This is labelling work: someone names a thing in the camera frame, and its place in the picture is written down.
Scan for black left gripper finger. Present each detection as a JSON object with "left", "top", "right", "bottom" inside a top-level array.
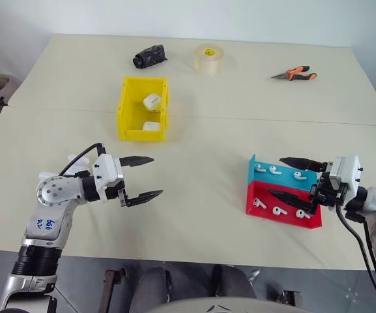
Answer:
[
  {"left": 119, "top": 156, "right": 155, "bottom": 170},
  {"left": 126, "top": 189, "right": 165, "bottom": 208}
]

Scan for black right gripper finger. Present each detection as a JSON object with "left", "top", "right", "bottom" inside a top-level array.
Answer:
[
  {"left": 278, "top": 156, "right": 326, "bottom": 172},
  {"left": 268, "top": 188, "right": 319, "bottom": 219}
]

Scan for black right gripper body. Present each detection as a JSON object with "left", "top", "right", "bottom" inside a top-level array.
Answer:
[{"left": 308, "top": 160, "right": 350, "bottom": 209}]

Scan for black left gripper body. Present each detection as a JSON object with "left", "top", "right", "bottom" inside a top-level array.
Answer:
[{"left": 105, "top": 181, "right": 130, "bottom": 208}]

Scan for yellow plastic bin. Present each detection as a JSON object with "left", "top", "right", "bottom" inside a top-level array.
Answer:
[{"left": 115, "top": 76, "right": 171, "bottom": 143}]

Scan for blue plastic tray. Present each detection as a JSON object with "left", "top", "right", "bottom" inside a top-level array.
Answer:
[{"left": 248, "top": 153, "right": 319, "bottom": 191}]

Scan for red and blue earbud tray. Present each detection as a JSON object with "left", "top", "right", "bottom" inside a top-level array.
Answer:
[{"left": 245, "top": 180, "right": 324, "bottom": 230}]

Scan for orange black needle-nose pliers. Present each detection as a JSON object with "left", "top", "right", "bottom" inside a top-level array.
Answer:
[{"left": 270, "top": 65, "right": 318, "bottom": 82}]

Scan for black rolled plastic bag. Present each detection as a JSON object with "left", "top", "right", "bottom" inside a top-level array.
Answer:
[{"left": 132, "top": 45, "right": 168, "bottom": 70}]

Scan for clear packing tape roll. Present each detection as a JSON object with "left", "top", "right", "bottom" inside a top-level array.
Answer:
[{"left": 193, "top": 44, "right": 225, "bottom": 77}]

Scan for white curved robot body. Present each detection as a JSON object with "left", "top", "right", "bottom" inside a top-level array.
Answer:
[{"left": 148, "top": 294, "right": 313, "bottom": 313}]

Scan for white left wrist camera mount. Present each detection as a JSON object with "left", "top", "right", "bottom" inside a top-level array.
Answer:
[{"left": 91, "top": 153, "right": 124, "bottom": 204}]

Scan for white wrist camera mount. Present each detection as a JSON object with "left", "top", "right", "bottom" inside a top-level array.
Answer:
[
  {"left": 91, "top": 153, "right": 124, "bottom": 204},
  {"left": 332, "top": 155, "right": 365, "bottom": 205}
]

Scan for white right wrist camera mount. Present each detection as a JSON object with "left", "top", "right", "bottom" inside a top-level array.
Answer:
[{"left": 332, "top": 155, "right": 365, "bottom": 205}]

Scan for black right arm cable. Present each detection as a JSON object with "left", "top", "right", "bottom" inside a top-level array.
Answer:
[{"left": 335, "top": 195, "right": 376, "bottom": 313}]

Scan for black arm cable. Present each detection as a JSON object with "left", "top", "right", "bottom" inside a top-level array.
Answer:
[
  {"left": 58, "top": 142, "right": 108, "bottom": 177},
  {"left": 335, "top": 195, "right": 376, "bottom": 313}
]

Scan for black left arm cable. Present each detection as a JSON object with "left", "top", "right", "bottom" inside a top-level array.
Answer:
[{"left": 58, "top": 142, "right": 108, "bottom": 177}]

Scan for rusty metal bracket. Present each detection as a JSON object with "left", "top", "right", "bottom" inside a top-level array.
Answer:
[{"left": 97, "top": 267, "right": 127, "bottom": 313}]

